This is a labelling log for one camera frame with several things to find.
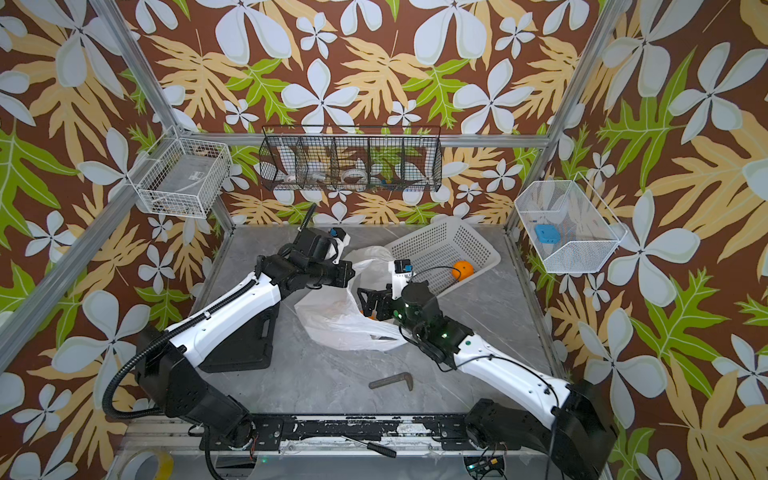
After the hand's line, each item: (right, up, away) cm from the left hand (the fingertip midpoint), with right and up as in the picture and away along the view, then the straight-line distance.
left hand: (357, 269), depth 80 cm
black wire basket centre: (-3, +36, +17) cm, 40 cm away
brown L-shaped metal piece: (+10, -31, +3) cm, 33 cm away
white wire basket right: (+61, +10, -3) cm, 62 cm away
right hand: (+4, -4, -6) cm, 8 cm away
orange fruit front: (+35, -1, +22) cm, 41 cm away
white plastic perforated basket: (+27, +7, +32) cm, 42 cm away
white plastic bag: (-6, -13, 0) cm, 14 cm away
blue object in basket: (+53, +10, +2) cm, 54 cm away
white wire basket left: (-51, +27, +5) cm, 58 cm away
